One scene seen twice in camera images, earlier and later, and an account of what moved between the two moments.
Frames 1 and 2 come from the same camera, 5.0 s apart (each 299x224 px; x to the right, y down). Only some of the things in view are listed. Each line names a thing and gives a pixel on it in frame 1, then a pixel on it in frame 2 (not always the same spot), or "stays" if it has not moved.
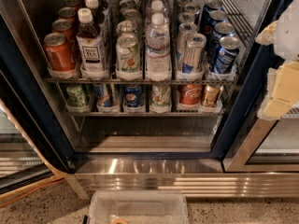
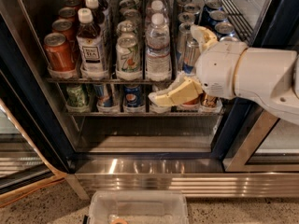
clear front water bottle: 158,50 stays
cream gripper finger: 267,35 -> 204,36
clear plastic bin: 138,207 stays
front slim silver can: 193,61 stays
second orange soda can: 66,27 stays
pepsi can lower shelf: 134,95 stays
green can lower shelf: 76,95 stays
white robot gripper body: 289,35 -> 218,68
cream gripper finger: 284,93 -> 185,89
